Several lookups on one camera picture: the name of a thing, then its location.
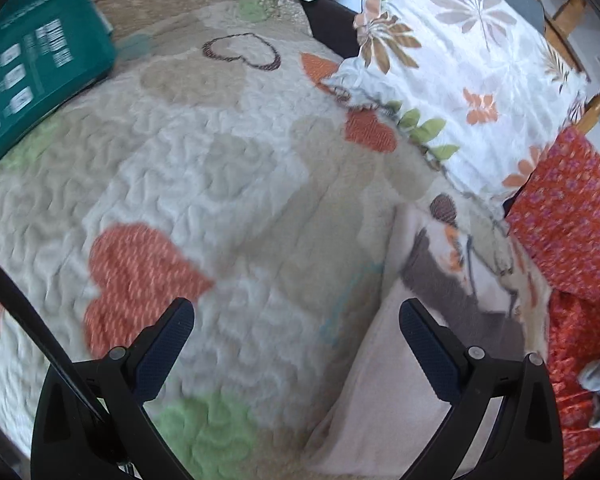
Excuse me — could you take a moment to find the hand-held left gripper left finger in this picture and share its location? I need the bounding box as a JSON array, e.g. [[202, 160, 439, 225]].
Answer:
[[30, 297, 197, 480]]

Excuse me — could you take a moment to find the teal printed package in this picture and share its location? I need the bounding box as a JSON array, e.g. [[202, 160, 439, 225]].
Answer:
[[0, 0, 119, 182]]

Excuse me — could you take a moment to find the pale pink printed garment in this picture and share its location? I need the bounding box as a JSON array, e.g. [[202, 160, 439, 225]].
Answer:
[[300, 205, 554, 480]]

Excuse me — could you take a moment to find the black cable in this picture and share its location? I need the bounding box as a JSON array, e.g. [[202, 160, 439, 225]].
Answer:
[[0, 247, 136, 480]]

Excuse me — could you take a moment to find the red floral cloth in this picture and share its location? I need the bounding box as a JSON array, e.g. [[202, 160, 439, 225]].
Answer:
[[502, 127, 600, 479]]

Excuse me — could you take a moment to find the light grey cloth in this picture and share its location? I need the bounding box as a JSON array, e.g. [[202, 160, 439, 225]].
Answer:
[[577, 352, 600, 429]]

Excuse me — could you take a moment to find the heart print quilted blanket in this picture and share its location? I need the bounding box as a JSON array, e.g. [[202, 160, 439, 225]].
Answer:
[[0, 0, 552, 480]]

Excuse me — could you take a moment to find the white floral pillow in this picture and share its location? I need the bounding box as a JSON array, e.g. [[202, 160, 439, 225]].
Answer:
[[325, 0, 592, 207]]

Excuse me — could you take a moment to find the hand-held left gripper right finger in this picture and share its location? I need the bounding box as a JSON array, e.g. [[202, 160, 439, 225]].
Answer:
[[398, 298, 565, 480]]

